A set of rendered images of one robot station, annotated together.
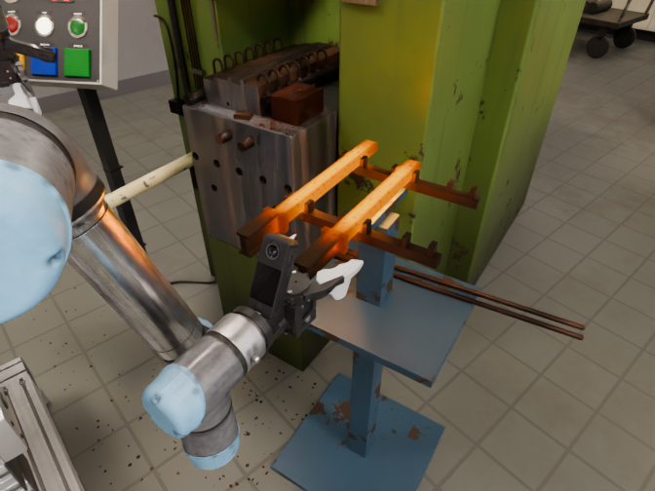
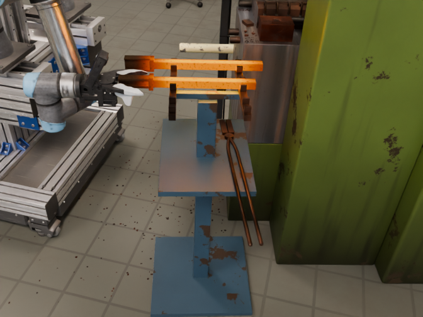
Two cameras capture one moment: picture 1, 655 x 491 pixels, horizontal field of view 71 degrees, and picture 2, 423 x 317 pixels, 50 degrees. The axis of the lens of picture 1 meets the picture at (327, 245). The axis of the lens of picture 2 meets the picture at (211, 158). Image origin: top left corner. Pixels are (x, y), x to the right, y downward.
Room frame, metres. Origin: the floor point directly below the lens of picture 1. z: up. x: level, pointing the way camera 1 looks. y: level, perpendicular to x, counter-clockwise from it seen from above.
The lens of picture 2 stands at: (0.05, -1.10, 1.60)
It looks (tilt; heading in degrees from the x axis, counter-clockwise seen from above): 38 degrees down; 53
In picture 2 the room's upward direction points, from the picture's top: 3 degrees clockwise
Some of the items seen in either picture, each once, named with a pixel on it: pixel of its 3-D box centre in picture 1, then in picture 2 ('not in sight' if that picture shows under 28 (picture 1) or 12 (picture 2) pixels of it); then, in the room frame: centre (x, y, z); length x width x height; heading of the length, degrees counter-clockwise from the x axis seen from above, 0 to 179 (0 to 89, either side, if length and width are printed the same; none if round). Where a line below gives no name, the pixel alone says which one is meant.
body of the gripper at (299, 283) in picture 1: (275, 309); (98, 88); (0.48, 0.08, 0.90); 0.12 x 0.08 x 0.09; 147
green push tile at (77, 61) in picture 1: (78, 63); not in sight; (1.33, 0.69, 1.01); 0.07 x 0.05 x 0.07; 82
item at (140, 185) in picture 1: (147, 181); (223, 48); (1.34, 0.60, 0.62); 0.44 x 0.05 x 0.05; 147
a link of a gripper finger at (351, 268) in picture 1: (340, 283); (128, 97); (0.53, -0.02, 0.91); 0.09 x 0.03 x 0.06; 117
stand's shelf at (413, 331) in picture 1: (373, 297); (204, 153); (0.75, -0.10, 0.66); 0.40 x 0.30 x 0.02; 58
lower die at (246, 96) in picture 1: (279, 72); (307, 9); (1.40, 0.14, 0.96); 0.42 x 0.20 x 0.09; 147
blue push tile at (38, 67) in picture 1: (45, 61); not in sight; (1.34, 0.79, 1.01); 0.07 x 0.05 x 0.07; 82
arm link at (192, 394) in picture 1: (195, 385); (44, 85); (0.34, 0.16, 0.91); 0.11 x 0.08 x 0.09; 147
